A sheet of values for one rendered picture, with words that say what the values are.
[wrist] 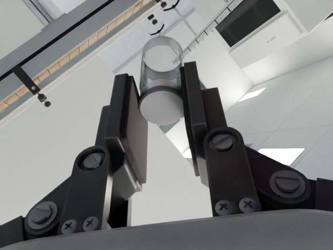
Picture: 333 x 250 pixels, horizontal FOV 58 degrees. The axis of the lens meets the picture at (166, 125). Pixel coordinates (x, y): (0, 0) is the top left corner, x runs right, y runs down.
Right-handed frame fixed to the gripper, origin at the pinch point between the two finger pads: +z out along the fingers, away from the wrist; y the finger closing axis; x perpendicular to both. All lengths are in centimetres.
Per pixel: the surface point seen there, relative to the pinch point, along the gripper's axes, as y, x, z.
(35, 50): -42, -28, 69
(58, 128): -66, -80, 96
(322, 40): 272, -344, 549
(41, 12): -41, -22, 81
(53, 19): -38, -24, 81
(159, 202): -25, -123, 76
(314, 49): 266, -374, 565
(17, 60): -46, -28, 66
